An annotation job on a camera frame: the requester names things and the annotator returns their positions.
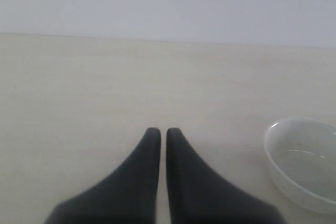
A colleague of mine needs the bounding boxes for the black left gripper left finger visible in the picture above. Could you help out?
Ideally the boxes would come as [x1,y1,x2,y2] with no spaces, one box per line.
[45,127,161,223]

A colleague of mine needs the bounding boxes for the white ceramic bowl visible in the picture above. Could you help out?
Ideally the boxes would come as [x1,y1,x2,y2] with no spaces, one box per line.
[264,118,335,215]

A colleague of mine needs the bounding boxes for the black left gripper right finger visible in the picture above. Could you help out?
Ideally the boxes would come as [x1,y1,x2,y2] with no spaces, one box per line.
[166,128,286,223]

